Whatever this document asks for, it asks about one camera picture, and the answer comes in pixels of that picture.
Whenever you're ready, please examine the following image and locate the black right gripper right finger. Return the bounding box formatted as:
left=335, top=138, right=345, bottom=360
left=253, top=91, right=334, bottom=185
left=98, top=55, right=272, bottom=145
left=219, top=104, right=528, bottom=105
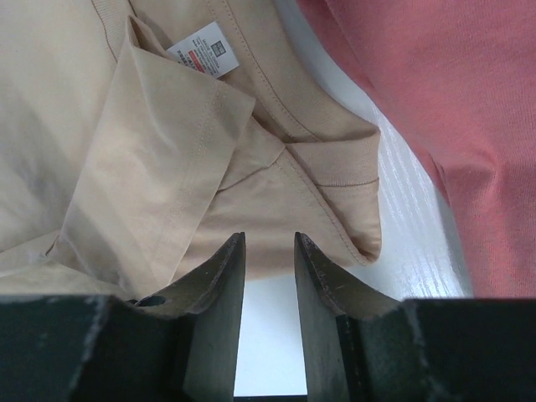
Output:
left=294, top=233, right=535, bottom=401

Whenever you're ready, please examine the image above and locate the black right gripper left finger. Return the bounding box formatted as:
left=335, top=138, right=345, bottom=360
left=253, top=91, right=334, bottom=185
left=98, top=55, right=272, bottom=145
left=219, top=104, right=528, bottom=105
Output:
left=1, top=233, right=245, bottom=401

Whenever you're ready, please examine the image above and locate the beige t shirt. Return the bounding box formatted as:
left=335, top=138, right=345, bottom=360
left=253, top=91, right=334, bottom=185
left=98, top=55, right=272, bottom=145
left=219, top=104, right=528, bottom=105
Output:
left=1, top=1, right=381, bottom=299

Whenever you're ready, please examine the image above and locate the pink folded t shirt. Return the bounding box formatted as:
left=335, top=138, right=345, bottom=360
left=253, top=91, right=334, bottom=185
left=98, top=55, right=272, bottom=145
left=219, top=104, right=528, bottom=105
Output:
left=298, top=1, right=535, bottom=297

